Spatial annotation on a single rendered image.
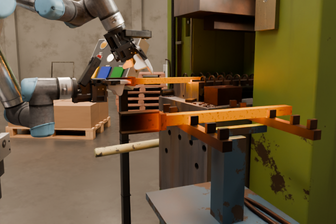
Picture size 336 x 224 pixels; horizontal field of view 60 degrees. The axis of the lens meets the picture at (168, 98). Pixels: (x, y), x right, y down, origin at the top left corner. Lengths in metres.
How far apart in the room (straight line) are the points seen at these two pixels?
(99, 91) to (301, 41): 0.68
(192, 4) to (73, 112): 3.08
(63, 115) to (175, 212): 3.45
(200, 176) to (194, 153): 0.09
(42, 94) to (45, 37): 8.73
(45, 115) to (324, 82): 0.88
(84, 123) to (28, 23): 6.22
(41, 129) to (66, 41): 8.60
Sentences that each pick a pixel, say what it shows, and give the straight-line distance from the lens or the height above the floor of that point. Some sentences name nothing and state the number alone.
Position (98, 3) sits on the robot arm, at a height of 1.27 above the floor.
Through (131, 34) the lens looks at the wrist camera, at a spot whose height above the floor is 1.17.
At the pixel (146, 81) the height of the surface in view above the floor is 1.00.
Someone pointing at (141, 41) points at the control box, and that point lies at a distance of 1.59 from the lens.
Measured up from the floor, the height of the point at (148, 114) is 0.97.
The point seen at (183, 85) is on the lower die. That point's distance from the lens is 1.27.
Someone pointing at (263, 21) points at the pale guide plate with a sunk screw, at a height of 1.22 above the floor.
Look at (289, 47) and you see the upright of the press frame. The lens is 1.04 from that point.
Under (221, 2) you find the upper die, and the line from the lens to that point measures 1.25.
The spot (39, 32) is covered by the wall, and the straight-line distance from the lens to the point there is 9.77.
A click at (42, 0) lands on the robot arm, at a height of 1.26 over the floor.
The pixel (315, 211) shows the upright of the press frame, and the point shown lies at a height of 0.60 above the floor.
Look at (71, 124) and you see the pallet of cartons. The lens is 4.12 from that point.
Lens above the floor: 1.09
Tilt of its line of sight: 8 degrees down
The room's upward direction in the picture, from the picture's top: straight up
